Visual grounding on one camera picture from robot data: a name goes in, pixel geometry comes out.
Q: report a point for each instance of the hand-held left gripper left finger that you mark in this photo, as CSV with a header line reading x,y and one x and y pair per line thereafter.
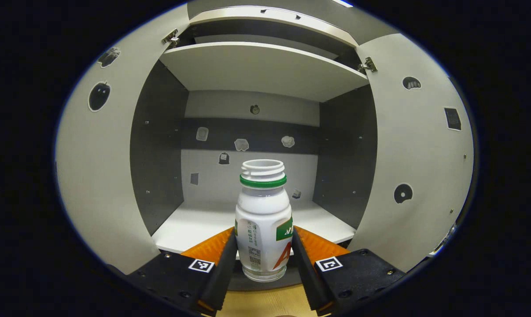
x,y
221,273

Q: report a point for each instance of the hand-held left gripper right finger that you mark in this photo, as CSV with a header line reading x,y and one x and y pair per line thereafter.
x,y
307,273

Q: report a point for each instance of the white green plastic bottle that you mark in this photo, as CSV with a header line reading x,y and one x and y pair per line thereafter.
x,y
263,211

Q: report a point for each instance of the white cabinet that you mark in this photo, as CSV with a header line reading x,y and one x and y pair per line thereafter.
x,y
248,70

